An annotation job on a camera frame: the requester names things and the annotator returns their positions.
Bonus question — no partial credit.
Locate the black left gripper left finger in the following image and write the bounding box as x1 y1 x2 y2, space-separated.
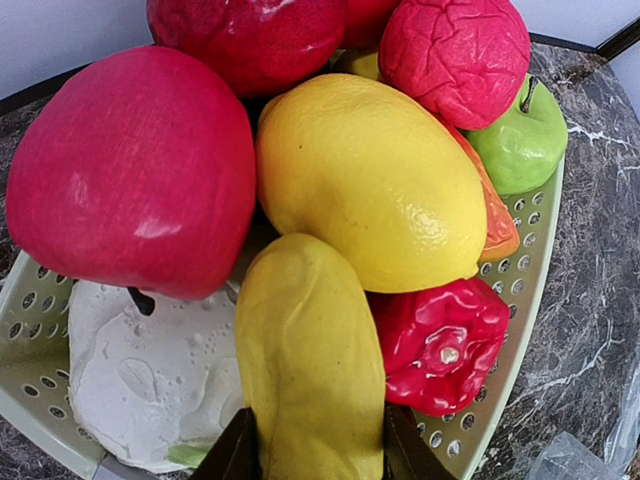
189 408 262 480

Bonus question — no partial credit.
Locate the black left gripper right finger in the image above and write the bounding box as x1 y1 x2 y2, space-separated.
383 403 455 480

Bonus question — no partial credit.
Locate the yellow wrinkled banana-like fruit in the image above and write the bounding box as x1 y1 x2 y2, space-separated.
235 234 385 479

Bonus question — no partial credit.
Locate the large clear zip bag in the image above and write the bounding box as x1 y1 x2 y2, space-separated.
527 369 640 480

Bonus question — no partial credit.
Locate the white cabbage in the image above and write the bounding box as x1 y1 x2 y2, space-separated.
68 281 243 474

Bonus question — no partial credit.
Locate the red bell pepper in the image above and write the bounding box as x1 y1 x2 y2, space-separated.
368 278 510 416

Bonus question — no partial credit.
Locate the orange pepper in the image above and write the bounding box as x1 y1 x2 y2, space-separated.
435 115 520 262

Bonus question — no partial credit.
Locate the green perforated plastic basket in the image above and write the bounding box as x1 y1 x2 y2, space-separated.
1 166 564 479

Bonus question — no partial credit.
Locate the red apple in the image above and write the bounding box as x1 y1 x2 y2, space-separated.
6 46 256 300

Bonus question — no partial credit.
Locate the yellow lemon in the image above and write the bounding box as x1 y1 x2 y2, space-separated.
256 74 488 293

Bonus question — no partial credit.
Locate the green apple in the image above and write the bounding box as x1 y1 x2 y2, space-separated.
465 74 568 196

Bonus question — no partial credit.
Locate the pink-red wrinkled fruit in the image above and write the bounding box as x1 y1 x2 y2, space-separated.
378 0 531 131

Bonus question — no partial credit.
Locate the black right frame post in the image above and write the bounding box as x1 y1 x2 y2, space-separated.
596 17 640 61

